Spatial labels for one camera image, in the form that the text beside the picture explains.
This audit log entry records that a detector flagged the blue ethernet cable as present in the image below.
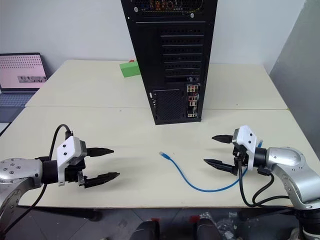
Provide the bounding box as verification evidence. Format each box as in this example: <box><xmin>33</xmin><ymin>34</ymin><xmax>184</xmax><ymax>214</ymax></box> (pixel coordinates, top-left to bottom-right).
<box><xmin>159</xmin><ymin>140</ymin><xmax>264</xmax><ymax>193</ymax></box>

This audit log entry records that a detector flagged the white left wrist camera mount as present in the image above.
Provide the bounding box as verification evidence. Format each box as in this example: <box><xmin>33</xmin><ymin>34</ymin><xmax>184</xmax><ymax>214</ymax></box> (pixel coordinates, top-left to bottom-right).
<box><xmin>56</xmin><ymin>136</ymin><xmax>87</xmax><ymax>187</ymax></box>

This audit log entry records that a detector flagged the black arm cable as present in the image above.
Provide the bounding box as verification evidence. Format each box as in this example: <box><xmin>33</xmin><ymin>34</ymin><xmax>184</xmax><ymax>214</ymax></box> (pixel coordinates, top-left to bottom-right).
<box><xmin>0</xmin><ymin>124</ymin><xmax>74</xmax><ymax>236</ymax></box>
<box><xmin>236</xmin><ymin>159</ymin><xmax>295</xmax><ymax>208</ymax></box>

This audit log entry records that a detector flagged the crumpled clear plastic wrap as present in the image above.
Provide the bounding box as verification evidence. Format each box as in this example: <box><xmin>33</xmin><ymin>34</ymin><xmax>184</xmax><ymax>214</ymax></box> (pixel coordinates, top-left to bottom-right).
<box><xmin>198</xmin><ymin>210</ymin><xmax>242</xmax><ymax>240</ymax></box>

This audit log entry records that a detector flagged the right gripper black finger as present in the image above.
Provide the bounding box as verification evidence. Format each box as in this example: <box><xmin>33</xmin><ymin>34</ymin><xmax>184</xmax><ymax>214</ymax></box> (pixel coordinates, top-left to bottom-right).
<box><xmin>211</xmin><ymin>134</ymin><xmax>235</xmax><ymax>144</ymax></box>
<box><xmin>203</xmin><ymin>158</ymin><xmax>237</xmax><ymax>175</ymax></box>

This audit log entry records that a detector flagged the open laptop pink screen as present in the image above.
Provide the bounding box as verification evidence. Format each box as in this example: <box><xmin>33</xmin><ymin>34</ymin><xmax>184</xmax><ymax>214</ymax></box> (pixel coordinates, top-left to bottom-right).
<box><xmin>0</xmin><ymin>52</ymin><xmax>48</xmax><ymax>123</ymax></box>

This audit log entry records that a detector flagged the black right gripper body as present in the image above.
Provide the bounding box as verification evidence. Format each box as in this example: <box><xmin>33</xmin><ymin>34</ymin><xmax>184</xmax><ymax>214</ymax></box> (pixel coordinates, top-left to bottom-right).
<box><xmin>231</xmin><ymin>143</ymin><xmax>249</xmax><ymax>176</ymax></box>

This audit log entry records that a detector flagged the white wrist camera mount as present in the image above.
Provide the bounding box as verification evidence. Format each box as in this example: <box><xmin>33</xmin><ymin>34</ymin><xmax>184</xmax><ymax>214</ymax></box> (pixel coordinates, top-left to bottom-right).
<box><xmin>231</xmin><ymin>124</ymin><xmax>259</xmax><ymax>167</ymax></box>
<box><xmin>56</xmin><ymin>136</ymin><xmax>87</xmax><ymax>187</ymax></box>

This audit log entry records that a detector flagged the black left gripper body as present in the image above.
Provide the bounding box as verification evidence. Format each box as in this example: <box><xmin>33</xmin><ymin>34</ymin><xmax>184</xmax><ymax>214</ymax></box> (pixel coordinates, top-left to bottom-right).
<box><xmin>64</xmin><ymin>159</ymin><xmax>88</xmax><ymax>189</ymax></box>

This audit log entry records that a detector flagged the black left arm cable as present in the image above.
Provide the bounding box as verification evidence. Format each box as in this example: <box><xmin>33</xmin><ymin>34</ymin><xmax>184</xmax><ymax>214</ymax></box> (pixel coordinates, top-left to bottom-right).
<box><xmin>0</xmin><ymin>124</ymin><xmax>74</xmax><ymax>236</ymax></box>

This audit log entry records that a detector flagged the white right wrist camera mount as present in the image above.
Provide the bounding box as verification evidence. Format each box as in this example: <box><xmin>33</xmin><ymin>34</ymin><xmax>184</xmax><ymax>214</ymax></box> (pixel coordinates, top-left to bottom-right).
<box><xmin>231</xmin><ymin>124</ymin><xmax>259</xmax><ymax>167</ymax></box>

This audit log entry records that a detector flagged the grey partition panel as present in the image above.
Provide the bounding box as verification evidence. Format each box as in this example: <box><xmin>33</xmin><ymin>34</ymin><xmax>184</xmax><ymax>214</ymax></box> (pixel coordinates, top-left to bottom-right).
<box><xmin>268</xmin><ymin>0</ymin><xmax>320</xmax><ymax>163</ymax></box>

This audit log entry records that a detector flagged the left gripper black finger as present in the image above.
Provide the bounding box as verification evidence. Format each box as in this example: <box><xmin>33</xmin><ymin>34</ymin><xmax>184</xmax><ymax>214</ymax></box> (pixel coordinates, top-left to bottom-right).
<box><xmin>86</xmin><ymin>147</ymin><xmax>115</xmax><ymax>158</ymax></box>
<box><xmin>83</xmin><ymin>171</ymin><xmax>121</xmax><ymax>189</ymax></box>

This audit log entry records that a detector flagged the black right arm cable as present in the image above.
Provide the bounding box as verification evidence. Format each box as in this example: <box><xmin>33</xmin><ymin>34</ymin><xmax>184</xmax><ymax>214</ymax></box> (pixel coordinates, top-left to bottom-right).
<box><xmin>236</xmin><ymin>159</ymin><xmax>295</xmax><ymax>208</ymax></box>

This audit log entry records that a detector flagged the dark rounded shape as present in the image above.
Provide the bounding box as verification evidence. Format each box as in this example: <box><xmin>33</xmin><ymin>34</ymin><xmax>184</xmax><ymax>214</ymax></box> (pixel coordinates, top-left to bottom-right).
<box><xmin>135</xmin><ymin>219</ymin><xmax>161</xmax><ymax>240</ymax></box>
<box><xmin>195</xmin><ymin>218</ymin><xmax>222</xmax><ymax>240</ymax></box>

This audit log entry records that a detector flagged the green box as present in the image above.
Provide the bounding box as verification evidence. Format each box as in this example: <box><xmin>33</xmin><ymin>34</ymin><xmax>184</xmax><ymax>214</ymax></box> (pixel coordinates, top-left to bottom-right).
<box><xmin>119</xmin><ymin>61</ymin><xmax>140</xmax><ymax>78</ymax></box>

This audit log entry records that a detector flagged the black computer tower case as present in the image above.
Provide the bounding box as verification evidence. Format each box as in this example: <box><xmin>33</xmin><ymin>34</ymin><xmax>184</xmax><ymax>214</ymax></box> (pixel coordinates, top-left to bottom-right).
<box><xmin>120</xmin><ymin>0</ymin><xmax>218</xmax><ymax>126</ymax></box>

